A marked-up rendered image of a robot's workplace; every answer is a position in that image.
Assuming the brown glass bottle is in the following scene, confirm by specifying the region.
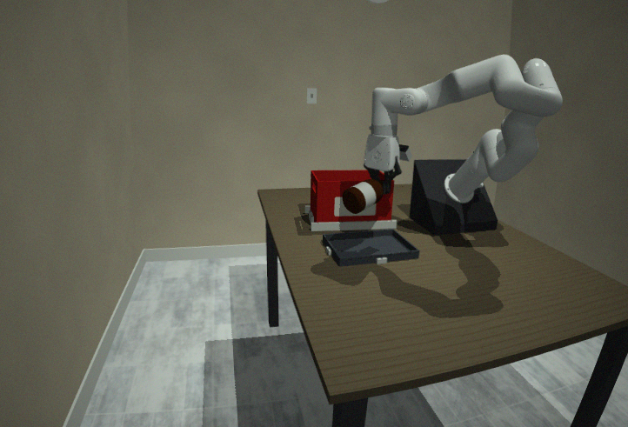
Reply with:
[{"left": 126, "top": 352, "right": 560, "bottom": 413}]
[{"left": 343, "top": 179, "right": 384, "bottom": 214}]

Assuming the red plastic crate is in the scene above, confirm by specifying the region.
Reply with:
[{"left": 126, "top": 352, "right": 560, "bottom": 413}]
[{"left": 311, "top": 170, "right": 394, "bottom": 223}]

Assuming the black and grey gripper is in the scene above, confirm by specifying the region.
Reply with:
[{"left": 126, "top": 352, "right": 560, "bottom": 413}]
[{"left": 364, "top": 134, "right": 402, "bottom": 194}]

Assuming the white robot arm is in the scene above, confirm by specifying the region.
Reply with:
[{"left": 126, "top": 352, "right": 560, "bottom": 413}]
[{"left": 369, "top": 55, "right": 563, "bottom": 203}]

